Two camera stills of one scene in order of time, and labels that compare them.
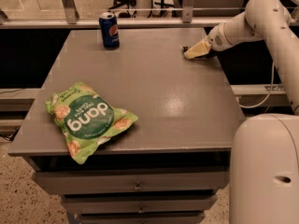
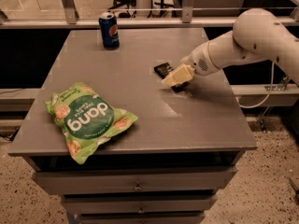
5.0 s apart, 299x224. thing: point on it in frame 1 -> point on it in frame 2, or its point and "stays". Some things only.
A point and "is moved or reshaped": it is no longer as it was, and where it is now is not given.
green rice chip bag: [86, 119] stays
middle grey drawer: [192, 203] stays
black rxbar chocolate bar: [211, 53] is moved or reshaped
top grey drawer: [131, 182] stays
